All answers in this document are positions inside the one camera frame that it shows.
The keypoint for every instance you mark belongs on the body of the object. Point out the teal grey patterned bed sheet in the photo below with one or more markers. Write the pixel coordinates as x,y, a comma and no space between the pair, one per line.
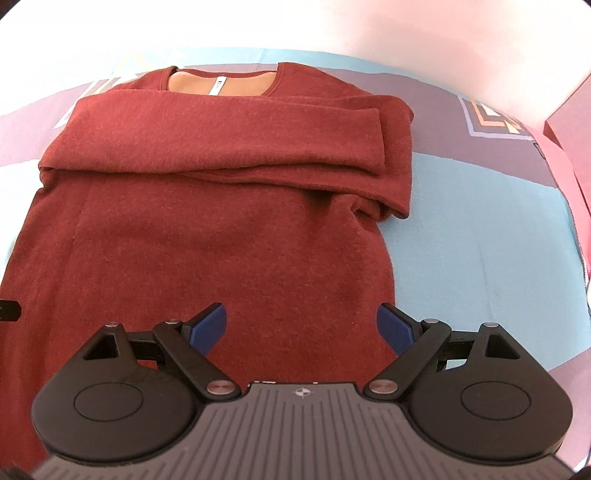
461,240

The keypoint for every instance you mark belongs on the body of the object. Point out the dark red sweater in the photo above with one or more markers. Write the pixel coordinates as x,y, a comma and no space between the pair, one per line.
194,230

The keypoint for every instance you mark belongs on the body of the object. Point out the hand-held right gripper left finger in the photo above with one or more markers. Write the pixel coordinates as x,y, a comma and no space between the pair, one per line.
210,330

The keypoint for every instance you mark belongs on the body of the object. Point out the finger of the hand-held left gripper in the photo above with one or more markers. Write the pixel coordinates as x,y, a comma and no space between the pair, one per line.
9,310

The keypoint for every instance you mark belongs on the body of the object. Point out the pink box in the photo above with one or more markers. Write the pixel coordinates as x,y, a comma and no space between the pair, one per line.
565,161

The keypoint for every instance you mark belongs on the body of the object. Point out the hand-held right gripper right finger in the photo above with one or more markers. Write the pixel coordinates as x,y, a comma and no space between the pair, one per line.
395,330

